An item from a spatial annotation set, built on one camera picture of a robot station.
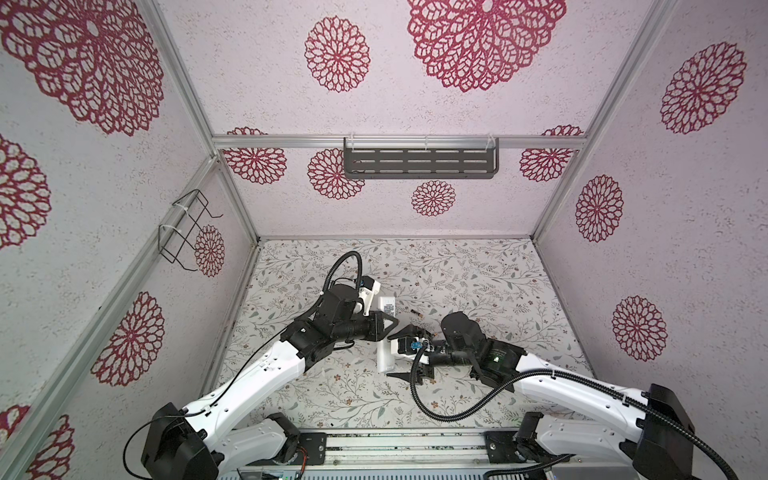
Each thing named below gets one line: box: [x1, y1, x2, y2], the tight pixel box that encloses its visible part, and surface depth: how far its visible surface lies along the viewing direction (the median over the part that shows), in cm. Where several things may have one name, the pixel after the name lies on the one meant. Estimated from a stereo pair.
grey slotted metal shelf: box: [344, 137, 499, 179], surface depth 96 cm
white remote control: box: [376, 296, 396, 373], surface depth 71 cm
